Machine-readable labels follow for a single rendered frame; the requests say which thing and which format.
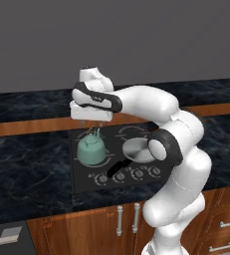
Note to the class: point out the teal green kettle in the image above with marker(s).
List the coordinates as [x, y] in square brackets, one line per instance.
[91, 149]

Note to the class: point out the black hob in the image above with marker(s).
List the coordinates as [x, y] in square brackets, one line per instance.
[86, 181]

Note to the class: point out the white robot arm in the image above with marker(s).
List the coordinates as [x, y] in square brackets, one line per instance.
[183, 156]

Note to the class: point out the round black hob knob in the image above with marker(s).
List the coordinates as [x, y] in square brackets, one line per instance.
[102, 179]
[138, 173]
[154, 171]
[120, 176]

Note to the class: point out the wooden cupboard door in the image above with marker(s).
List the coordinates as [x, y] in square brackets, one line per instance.
[76, 232]
[143, 239]

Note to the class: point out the dark grey dishwasher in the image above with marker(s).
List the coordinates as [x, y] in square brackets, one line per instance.
[10, 242]

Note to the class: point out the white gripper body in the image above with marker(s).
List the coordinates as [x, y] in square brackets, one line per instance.
[90, 113]

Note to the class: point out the wooden drawer front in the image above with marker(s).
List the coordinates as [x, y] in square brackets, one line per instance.
[224, 229]
[216, 244]
[227, 199]

